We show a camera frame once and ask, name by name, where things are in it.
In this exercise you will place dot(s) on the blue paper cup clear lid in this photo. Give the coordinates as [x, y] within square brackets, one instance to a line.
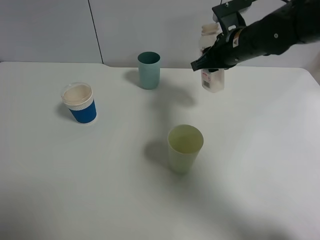
[78, 97]

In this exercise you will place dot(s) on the clear drink bottle red label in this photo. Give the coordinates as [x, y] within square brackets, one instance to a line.
[211, 81]

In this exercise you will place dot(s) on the teal plastic cup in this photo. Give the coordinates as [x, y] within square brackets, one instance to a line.
[149, 69]

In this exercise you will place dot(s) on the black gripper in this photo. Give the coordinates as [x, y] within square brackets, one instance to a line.
[295, 23]

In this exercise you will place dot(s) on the pale green plastic cup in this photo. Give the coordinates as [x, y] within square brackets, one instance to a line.
[184, 144]

